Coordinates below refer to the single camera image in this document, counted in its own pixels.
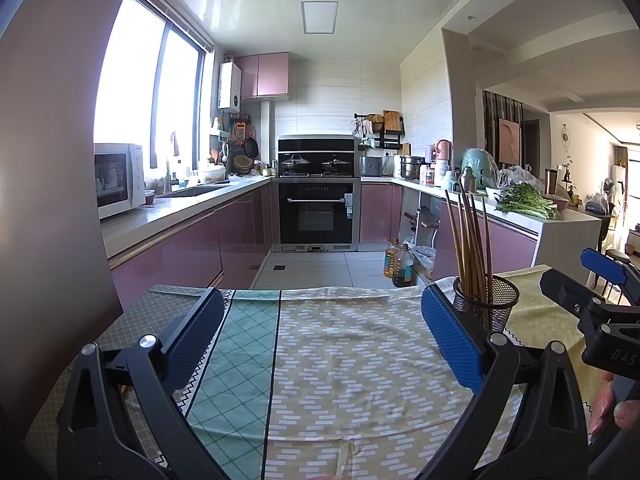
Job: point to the wooden cutting board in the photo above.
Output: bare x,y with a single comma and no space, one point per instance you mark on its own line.
393,121

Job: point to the pink kettle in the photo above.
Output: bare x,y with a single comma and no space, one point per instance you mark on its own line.
444,150

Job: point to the patterned tablecloth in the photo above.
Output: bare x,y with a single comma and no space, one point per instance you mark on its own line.
320,350

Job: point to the white water heater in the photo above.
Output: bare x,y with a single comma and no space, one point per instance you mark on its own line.
230,87

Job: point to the lidded cooking pot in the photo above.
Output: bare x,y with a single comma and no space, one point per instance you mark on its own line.
295,162
336,163

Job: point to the white microwave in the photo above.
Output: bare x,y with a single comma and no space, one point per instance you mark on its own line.
132,177

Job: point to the hanging frying pan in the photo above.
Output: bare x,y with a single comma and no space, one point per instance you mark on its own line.
251,147

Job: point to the bunch of green vegetables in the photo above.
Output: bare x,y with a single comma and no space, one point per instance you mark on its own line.
525,202

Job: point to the pink wall painting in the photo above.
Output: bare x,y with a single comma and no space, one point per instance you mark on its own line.
509,141

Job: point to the steel thermos bottle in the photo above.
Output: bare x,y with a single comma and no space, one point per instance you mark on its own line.
467,180

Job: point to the black mesh holder cup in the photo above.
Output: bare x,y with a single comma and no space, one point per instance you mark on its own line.
492,310

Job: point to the wall clock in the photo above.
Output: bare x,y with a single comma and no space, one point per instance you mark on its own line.
565,137

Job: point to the ceiling light panel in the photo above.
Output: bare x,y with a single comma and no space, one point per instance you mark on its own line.
320,17

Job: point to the bunch of wooden chopsticks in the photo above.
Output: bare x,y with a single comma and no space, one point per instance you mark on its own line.
467,250

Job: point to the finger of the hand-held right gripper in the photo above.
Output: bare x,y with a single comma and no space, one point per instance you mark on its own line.
565,287
602,262

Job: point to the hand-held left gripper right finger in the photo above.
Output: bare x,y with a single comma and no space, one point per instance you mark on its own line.
450,330

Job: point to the kitchen window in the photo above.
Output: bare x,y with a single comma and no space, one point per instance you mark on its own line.
130,85

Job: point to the white cooker pot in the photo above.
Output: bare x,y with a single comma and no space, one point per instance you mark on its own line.
211,174

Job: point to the steel stock pot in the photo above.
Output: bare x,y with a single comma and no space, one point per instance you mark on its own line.
411,167

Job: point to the person's right hand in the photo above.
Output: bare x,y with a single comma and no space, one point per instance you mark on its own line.
602,402

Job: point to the black integrated stove oven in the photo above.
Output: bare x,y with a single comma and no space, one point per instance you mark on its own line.
315,212

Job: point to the clear plastic bag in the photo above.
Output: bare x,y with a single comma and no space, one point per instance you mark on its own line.
520,176

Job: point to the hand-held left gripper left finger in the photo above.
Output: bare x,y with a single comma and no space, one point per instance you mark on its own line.
190,335

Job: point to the woven basket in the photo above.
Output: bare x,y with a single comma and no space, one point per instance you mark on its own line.
243,165

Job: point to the black stool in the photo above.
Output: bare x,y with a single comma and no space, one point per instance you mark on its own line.
619,256

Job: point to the dark oil bottle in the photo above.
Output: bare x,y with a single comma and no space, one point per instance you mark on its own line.
405,270

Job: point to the yellow oil bottle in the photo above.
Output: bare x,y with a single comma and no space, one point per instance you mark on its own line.
390,260

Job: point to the purple bag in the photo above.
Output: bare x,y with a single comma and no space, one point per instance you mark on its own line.
596,205

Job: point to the pink kitchen base cabinets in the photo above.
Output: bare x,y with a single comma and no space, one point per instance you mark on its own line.
515,245
195,245

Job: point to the black wall rack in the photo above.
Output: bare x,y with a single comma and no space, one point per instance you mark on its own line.
387,138

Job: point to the pink wall cabinet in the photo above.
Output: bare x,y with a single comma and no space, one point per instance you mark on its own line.
265,76

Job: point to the silver countertop appliance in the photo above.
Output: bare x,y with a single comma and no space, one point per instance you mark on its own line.
371,166

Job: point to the teal kitchen appliance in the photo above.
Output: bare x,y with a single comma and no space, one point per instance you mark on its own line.
480,166

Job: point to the dark tumbler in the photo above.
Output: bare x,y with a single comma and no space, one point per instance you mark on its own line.
551,182

